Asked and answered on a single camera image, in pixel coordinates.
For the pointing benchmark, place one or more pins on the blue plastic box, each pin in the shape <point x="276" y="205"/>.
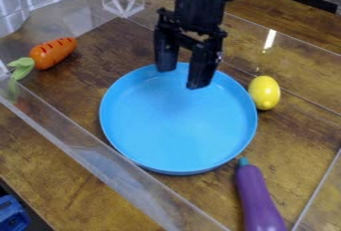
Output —
<point x="14" y="217"/>

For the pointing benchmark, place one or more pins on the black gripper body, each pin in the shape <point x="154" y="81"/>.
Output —
<point x="190" y="25"/>

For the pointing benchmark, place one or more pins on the orange toy carrot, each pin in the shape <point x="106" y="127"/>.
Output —
<point x="44" y="56"/>

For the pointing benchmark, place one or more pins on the clear acrylic enclosure wall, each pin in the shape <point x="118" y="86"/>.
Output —
<point x="169" y="209"/>

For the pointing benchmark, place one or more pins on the blue round plate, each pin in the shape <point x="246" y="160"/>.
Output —
<point x="173" y="130"/>

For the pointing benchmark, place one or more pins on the purple toy eggplant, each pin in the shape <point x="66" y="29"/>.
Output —
<point x="261" y="216"/>

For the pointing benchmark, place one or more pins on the yellow toy lemon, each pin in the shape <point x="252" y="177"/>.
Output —
<point x="265" y="92"/>

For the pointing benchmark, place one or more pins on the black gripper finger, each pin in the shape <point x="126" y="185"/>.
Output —
<point x="166" y="50"/>
<point x="206" y="54"/>

